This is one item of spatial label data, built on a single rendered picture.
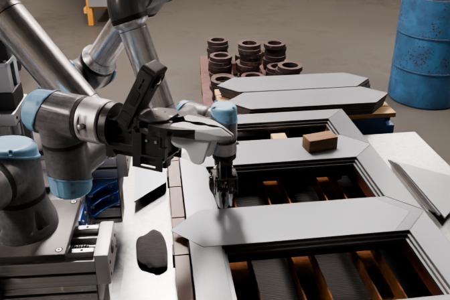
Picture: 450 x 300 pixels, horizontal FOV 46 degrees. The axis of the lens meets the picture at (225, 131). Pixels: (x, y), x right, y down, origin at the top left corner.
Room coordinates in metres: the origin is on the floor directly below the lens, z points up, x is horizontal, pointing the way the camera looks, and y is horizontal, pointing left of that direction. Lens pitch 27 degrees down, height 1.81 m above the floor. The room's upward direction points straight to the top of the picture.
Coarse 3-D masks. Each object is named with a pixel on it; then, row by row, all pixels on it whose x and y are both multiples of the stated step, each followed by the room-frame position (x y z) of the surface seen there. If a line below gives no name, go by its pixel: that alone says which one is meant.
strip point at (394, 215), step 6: (372, 198) 1.43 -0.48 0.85; (378, 204) 1.40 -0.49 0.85; (384, 204) 1.40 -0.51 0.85; (390, 204) 1.40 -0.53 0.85; (384, 210) 1.37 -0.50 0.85; (390, 210) 1.37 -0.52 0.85; (396, 210) 1.37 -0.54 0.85; (402, 210) 1.37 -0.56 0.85; (408, 210) 1.37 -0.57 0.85; (384, 216) 1.34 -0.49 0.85; (390, 216) 1.34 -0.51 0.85; (396, 216) 1.34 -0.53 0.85; (402, 216) 1.34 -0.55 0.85; (390, 222) 1.30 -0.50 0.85; (396, 222) 1.30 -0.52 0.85; (396, 228) 1.28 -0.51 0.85
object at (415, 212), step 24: (312, 120) 2.03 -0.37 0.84; (240, 168) 1.65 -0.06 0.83; (264, 168) 1.66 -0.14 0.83; (288, 168) 1.66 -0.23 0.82; (312, 168) 1.68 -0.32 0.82; (360, 168) 1.64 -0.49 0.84; (408, 216) 1.34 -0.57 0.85; (288, 240) 1.22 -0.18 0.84; (312, 240) 1.23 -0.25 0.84; (336, 240) 1.23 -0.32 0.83; (360, 240) 1.24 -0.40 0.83; (384, 240) 1.25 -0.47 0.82; (408, 240) 1.24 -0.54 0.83; (432, 264) 1.13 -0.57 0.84
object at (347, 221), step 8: (328, 200) 1.42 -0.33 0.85; (336, 200) 1.42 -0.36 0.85; (344, 200) 1.42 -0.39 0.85; (328, 208) 1.38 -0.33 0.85; (336, 208) 1.38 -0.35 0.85; (344, 208) 1.38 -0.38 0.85; (352, 208) 1.38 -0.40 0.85; (336, 216) 1.34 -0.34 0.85; (344, 216) 1.34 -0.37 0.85; (352, 216) 1.34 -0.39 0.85; (336, 224) 1.29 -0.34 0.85; (344, 224) 1.29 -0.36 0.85; (352, 224) 1.29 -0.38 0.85; (360, 224) 1.29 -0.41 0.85; (344, 232) 1.26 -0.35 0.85; (352, 232) 1.26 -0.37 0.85; (360, 232) 1.26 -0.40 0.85
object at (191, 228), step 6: (198, 210) 1.37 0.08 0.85; (192, 216) 1.33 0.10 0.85; (198, 216) 1.33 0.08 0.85; (186, 222) 1.30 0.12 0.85; (192, 222) 1.30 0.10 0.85; (198, 222) 1.30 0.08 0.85; (186, 228) 1.27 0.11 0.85; (192, 228) 1.27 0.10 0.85; (198, 228) 1.27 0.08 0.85; (186, 234) 1.24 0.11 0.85; (192, 234) 1.24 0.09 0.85; (198, 234) 1.24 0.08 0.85; (192, 240) 1.22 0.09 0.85; (198, 240) 1.22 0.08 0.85
